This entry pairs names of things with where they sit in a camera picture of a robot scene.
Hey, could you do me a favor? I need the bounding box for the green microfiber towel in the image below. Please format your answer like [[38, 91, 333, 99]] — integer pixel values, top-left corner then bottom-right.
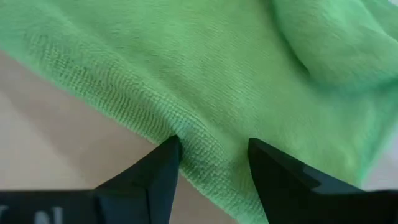
[[0, 0, 398, 224]]

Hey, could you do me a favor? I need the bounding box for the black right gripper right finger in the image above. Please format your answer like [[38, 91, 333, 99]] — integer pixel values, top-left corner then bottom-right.
[[248, 138, 398, 224]]

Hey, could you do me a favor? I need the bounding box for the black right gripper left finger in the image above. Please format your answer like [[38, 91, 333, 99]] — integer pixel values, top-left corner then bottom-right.
[[0, 135, 183, 224]]

